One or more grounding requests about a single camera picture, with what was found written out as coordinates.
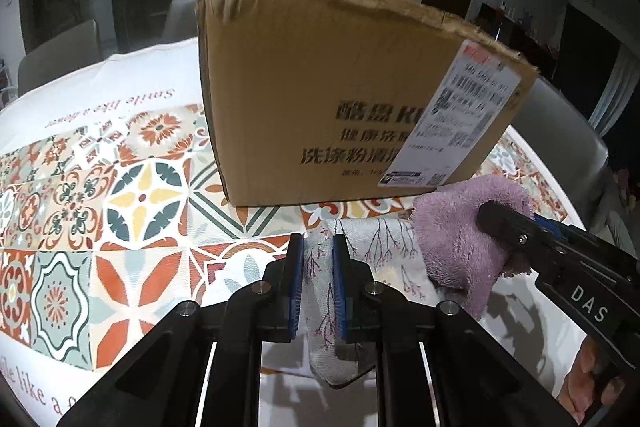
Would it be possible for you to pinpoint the brown cardboard box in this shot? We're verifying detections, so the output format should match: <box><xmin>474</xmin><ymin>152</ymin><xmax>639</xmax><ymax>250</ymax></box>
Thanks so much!
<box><xmin>194</xmin><ymin>0</ymin><xmax>541</xmax><ymax>208</ymax></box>

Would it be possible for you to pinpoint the purple fluffy towel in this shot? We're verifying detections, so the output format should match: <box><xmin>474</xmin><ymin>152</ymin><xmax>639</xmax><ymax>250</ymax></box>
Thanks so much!
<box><xmin>411</xmin><ymin>174</ymin><xmax>536</xmax><ymax>320</ymax></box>

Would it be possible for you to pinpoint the tile pattern tablecloth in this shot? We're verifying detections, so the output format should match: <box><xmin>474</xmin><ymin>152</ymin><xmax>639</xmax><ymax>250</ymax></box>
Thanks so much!
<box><xmin>0</xmin><ymin>37</ymin><xmax>588</xmax><ymax>427</ymax></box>

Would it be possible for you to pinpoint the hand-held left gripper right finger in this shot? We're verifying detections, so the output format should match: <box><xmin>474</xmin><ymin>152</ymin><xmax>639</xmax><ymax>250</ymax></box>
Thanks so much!
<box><xmin>331</xmin><ymin>233</ymin><xmax>581</xmax><ymax>427</ymax></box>

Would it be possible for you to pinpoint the dark sideboard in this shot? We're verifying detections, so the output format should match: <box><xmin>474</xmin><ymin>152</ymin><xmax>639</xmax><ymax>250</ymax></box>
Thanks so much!
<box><xmin>475</xmin><ymin>2</ymin><xmax>561</xmax><ymax>78</ymax></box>

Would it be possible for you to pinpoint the white floral print cloth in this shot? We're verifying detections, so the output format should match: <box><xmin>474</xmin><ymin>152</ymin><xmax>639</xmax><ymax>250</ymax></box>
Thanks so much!
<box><xmin>302</xmin><ymin>217</ymin><xmax>431</xmax><ymax>388</ymax></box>

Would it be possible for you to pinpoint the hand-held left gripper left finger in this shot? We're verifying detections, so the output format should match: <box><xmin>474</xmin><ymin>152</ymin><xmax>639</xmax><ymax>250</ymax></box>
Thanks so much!
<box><xmin>55</xmin><ymin>232</ymin><xmax>306</xmax><ymax>427</ymax></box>

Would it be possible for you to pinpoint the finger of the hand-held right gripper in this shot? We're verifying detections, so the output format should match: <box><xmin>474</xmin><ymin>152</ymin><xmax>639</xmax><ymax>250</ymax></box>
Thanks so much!
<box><xmin>532</xmin><ymin>214</ymin><xmax>576</xmax><ymax>244</ymax></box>
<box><xmin>476</xmin><ymin>201</ymin><xmax>556</xmax><ymax>275</ymax></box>

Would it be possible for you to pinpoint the grey dining chair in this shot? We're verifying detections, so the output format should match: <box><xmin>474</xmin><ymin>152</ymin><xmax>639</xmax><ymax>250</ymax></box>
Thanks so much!
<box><xmin>17</xmin><ymin>19</ymin><xmax>103</xmax><ymax>95</ymax></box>
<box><xmin>510</xmin><ymin>77</ymin><xmax>608</xmax><ymax>228</ymax></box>
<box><xmin>162</xmin><ymin>0</ymin><xmax>211</xmax><ymax>42</ymax></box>

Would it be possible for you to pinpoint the person's right hand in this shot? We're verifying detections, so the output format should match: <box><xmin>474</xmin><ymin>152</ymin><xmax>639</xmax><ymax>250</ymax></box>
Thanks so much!
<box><xmin>555</xmin><ymin>338</ymin><xmax>628</xmax><ymax>425</ymax></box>

